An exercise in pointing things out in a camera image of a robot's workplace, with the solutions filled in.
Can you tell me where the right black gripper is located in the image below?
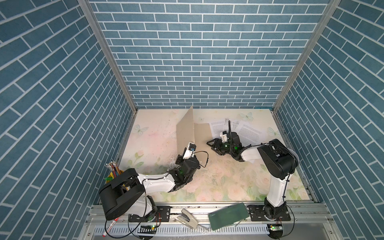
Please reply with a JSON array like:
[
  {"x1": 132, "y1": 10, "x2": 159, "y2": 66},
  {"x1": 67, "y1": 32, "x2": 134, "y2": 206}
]
[{"x1": 206, "y1": 138, "x2": 234, "y2": 156}]

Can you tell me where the text printed paper sheet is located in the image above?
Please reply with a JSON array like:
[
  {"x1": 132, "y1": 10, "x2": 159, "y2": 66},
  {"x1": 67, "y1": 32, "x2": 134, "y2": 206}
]
[{"x1": 236, "y1": 122, "x2": 268, "y2": 147}]

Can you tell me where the beige cardboard file folder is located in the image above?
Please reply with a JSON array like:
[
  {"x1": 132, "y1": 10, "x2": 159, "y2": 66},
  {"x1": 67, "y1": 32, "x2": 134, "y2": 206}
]
[{"x1": 176, "y1": 108, "x2": 215, "y2": 160}]

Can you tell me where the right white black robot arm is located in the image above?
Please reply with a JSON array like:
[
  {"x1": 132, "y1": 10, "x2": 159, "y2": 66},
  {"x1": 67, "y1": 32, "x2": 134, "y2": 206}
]
[{"x1": 207, "y1": 131, "x2": 299, "y2": 221}]

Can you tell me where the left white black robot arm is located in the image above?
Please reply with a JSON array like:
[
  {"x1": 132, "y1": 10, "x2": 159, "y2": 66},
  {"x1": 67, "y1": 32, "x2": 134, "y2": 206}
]
[{"x1": 99, "y1": 154, "x2": 201, "y2": 221}]

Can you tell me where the diagram printed paper sheet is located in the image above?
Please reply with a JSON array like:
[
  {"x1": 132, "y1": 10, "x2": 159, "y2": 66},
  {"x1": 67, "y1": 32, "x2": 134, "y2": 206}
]
[{"x1": 223, "y1": 119, "x2": 242, "y2": 132}]

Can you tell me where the small-text printed paper sheet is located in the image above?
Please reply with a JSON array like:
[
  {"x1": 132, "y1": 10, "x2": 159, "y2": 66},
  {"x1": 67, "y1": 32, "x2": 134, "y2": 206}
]
[{"x1": 209, "y1": 120, "x2": 228, "y2": 139}]

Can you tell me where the grey stapler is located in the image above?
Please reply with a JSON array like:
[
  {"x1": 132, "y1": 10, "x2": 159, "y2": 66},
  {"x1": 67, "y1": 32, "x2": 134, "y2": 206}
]
[{"x1": 177, "y1": 209, "x2": 199, "y2": 230}]

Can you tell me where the green notebook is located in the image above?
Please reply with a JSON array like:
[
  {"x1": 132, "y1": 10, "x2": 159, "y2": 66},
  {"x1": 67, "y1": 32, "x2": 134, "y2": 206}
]
[{"x1": 208, "y1": 203, "x2": 250, "y2": 231}]

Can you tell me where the coloured pencils bundle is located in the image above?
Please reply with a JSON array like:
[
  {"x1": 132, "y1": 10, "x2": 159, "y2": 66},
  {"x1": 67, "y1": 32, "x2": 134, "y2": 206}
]
[{"x1": 105, "y1": 161, "x2": 123, "y2": 183}]

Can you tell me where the left controller board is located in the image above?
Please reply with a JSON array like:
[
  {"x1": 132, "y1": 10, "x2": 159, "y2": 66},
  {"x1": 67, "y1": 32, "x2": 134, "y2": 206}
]
[{"x1": 137, "y1": 226, "x2": 157, "y2": 240}]

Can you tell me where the controller board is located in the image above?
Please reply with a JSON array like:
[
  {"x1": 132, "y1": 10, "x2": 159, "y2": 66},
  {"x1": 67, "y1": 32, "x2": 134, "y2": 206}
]
[
  {"x1": 267, "y1": 224, "x2": 284, "y2": 240},
  {"x1": 137, "y1": 226, "x2": 157, "y2": 240}
]

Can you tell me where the right controller board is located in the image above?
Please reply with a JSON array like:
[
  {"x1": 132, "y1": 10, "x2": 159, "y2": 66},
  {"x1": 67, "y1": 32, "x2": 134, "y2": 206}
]
[{"x1": 267, "y1": 224, "x2": 284, "y2": 240}]

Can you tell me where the red white marker pen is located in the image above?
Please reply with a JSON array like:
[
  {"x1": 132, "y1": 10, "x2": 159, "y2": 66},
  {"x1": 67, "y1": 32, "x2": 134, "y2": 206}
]
[{"x1": 103, "y1": 218, "x2": 119, "y2": 237}]

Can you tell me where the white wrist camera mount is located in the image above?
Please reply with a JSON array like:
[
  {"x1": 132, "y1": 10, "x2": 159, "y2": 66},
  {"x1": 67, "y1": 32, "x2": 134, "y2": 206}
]
[{"x1": 183, "y1": 142, "x2": 196, "y2": 159}]

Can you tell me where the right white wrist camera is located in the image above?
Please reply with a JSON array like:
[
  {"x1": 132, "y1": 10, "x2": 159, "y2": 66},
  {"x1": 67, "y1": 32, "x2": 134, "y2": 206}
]
[{"x1": 220, "y1": 131, "x2": 228, "y2": 143}]

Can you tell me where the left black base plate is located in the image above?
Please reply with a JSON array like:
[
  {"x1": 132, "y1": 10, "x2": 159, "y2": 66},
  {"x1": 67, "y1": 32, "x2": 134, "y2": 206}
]
[{"x1": 129, "y1": 206, "x2": 171, "y2": 223}]

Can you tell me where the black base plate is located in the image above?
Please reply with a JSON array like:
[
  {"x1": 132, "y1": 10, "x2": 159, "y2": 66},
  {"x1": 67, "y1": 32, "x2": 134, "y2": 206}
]
[
  {"x1": 129, "y1": 206, "x2": 171, "y2": 223},
  {"x1": 247, "y1": 204, "x2": 291, "y2": 222}
]

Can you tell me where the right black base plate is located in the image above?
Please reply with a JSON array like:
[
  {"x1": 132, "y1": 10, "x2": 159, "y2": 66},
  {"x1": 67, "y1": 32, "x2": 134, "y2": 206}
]
[{"x1": 247, "y1": 204, "x2": 291, "y2": 222}]

